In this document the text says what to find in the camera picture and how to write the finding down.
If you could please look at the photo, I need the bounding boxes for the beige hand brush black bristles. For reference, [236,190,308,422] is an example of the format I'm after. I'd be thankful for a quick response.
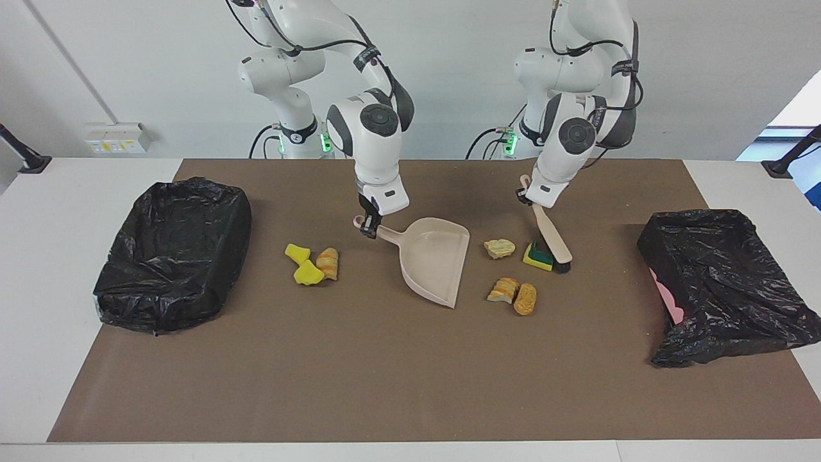
[520,175,573,275]

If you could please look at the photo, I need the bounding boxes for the green yellow sponge piece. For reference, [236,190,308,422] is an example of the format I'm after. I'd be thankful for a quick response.
[522,241,554,272]

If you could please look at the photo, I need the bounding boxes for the beige plastic dustpan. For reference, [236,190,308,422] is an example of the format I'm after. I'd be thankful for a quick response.
[353,216,471,309]

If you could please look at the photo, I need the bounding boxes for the chunky yellow sponge piece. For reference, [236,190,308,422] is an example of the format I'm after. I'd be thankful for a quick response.
[293,259,325,286]

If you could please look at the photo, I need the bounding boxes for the orange striped toy croissant piece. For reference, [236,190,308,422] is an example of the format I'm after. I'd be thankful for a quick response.
[487,277,521,305]

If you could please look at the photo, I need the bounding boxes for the brown oval toy bread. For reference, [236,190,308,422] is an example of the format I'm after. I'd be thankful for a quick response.
[513,283,538,316]

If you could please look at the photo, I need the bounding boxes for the pink plastic bin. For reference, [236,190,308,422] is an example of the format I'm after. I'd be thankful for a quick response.
[649,268,684,325]

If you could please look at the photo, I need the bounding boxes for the left black bag bin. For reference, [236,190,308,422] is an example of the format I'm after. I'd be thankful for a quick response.
[93,178,252,336]

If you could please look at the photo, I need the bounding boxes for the black plastic trash bag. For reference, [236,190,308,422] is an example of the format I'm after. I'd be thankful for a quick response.
[637,209,821,368]

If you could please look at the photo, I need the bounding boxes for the brown paper table mat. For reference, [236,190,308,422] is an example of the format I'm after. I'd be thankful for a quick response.
[47,158,821,443]

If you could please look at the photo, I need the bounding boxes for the bright window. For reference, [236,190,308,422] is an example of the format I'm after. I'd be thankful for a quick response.
[736,67,821,212]

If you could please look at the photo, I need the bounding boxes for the black left base cable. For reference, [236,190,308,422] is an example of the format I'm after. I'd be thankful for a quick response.
[465,125,520,160]

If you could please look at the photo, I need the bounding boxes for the black base cable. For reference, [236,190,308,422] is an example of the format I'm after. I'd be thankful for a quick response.
[465,125,520,160]
[249,124,283,159]

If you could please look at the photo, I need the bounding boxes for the black right base cable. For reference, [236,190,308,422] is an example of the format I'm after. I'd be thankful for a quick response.
[249,124,283,159]

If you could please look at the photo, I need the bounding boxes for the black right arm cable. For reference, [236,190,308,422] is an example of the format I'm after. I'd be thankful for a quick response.
[224,0,411,129]

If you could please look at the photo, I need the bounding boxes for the black clamp mount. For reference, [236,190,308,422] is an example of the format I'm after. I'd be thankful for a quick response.
[0,122,52,175]
[761,125,821,179]

